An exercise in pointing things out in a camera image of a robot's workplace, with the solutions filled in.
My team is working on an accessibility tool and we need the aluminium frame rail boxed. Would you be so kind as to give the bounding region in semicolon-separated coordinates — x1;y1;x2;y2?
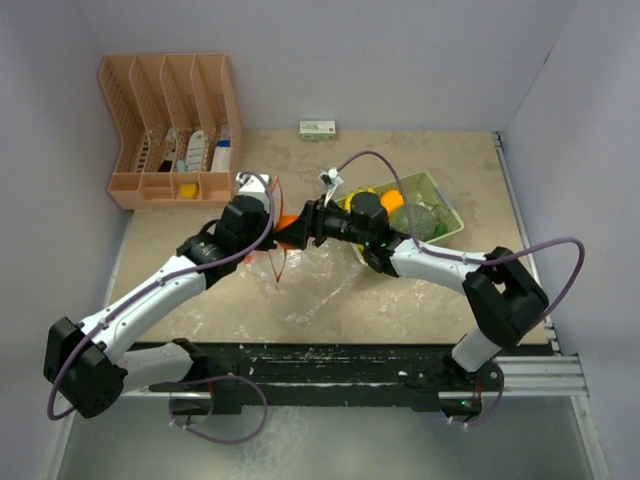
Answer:
489;130;601;480

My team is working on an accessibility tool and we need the white blue bottle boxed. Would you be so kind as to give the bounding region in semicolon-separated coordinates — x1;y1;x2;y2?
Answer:
209;124;231;172

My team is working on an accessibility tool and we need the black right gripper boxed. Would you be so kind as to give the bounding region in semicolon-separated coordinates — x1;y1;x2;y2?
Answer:
274;195;370;251

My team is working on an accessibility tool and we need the black front mounting rail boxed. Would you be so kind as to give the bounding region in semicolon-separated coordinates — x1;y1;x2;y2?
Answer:
141;342;503;415

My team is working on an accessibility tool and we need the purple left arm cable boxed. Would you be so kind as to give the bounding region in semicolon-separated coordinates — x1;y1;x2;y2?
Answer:
47;170;275;421

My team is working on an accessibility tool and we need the white ribbed item in organizer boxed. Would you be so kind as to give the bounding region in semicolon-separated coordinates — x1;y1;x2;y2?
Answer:
175;130;206;173

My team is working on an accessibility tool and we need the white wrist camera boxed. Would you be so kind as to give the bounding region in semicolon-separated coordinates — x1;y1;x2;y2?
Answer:
318;168;343;206
236;172;274;199

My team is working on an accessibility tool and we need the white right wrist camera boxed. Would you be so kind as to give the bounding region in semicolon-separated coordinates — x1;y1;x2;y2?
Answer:
318;168;343;206

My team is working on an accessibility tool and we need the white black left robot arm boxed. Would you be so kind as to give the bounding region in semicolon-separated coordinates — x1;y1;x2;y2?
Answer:
44;195;275;420

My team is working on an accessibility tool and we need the yellow block in organizer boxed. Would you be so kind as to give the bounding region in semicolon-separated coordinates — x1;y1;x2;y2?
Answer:
179;183;199;199

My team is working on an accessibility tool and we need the peach plastic desk organizer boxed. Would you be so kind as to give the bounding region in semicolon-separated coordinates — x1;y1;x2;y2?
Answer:
99;53;243;210

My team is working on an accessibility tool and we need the orange fruit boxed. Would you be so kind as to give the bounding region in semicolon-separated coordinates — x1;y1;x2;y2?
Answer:
274;214;301;250

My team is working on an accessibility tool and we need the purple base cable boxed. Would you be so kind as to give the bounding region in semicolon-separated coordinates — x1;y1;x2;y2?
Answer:
442;364;506;429
168;375;270;446

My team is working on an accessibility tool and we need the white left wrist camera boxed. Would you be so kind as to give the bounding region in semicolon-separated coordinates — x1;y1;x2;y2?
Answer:
236;172;274;199

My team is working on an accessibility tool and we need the yellow banana bunch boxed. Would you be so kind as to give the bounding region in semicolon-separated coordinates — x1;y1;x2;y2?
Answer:
343;186;376;212

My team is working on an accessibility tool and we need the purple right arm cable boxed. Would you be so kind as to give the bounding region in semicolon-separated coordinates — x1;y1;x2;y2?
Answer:
332;150;586;331

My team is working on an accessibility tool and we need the pale green perforated basket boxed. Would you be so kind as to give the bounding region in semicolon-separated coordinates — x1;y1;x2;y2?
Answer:
334;171;464;266

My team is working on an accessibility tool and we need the green netted melon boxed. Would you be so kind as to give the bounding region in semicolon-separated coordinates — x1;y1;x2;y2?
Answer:
389;204;439;242

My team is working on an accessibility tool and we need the clear zip bag orange zipper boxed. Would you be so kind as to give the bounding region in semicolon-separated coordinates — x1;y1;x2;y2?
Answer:
244;173;366;326

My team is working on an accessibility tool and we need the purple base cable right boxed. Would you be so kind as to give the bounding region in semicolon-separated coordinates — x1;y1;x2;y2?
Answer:
442;364;506;429

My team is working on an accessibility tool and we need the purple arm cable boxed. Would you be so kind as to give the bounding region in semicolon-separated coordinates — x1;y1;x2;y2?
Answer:
47;170;275;421
332;150;586;331

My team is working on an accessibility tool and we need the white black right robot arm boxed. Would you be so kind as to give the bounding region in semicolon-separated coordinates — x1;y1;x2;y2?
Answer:
274;193;549;391

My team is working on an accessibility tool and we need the small white green box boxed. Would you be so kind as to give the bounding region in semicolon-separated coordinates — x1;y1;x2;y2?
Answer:
299;120;337;141

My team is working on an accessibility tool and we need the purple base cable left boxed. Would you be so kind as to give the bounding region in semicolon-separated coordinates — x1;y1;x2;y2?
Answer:
168;375;270;446

